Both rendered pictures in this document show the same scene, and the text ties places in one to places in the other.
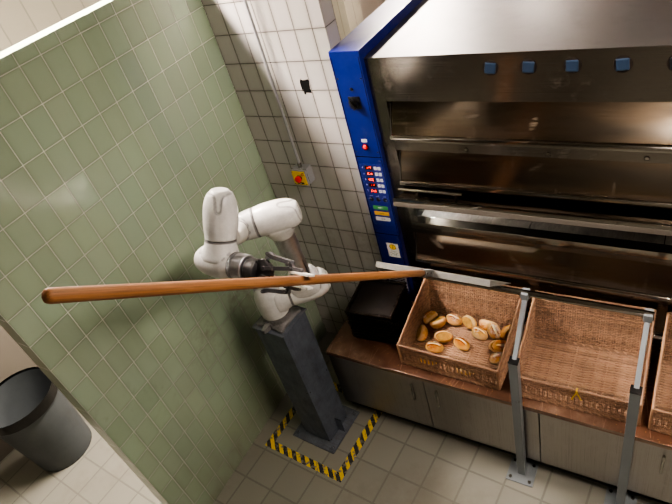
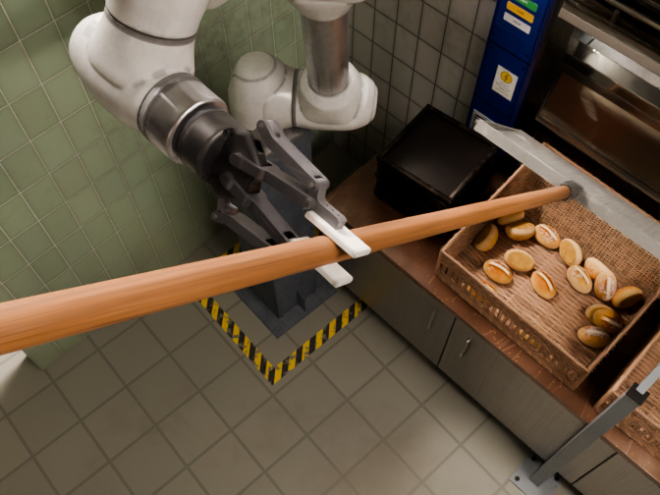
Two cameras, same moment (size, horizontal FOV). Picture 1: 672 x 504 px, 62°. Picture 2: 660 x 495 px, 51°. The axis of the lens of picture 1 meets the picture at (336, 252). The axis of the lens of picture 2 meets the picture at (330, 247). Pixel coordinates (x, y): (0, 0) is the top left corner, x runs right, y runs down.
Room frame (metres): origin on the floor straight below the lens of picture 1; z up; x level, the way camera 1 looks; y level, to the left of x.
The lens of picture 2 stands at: (0.93, 0.09, 2.56)
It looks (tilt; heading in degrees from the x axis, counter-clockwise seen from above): 60 degrees down; 5
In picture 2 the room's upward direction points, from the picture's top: straight up
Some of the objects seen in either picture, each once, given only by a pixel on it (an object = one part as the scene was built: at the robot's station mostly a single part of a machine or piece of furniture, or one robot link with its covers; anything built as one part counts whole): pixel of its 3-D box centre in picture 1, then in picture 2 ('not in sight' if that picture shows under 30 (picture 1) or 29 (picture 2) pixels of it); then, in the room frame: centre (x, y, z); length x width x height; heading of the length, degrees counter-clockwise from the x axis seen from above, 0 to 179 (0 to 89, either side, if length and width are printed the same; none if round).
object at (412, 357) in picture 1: (461, 326); (558, 261); (2.01, -0.51, 0.72); 0.56 x 0.49 x 0.28; 49
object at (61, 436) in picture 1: (42, 422); not in sight; (2.70, 2.25, 0.30); 0.48 x 0.48 x 0.60
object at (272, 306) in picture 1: (271, 294); (261, 91); (2.21, 0.38, 1.17); 0.18 x 0.16 x 0.22; 90
